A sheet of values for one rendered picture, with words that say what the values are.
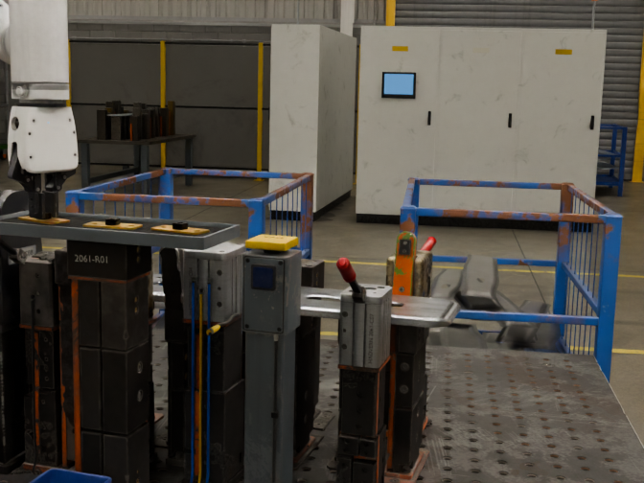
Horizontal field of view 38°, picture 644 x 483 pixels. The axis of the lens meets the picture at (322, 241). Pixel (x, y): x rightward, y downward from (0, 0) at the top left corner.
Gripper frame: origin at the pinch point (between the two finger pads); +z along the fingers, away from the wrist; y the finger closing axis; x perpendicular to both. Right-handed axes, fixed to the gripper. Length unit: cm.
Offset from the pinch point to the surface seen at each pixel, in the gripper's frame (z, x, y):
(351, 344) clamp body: 21, -41, 26
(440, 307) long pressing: 19, -43, 50
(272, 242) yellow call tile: 2.8, -38.2, 8.6
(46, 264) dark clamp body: 11.4, 7.4, 6.1
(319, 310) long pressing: 18.6, -28.7, 34.0
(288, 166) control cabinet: 62, 460, 673
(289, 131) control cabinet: 27, 460, 673
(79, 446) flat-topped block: 36.5, -9.1, -1.8
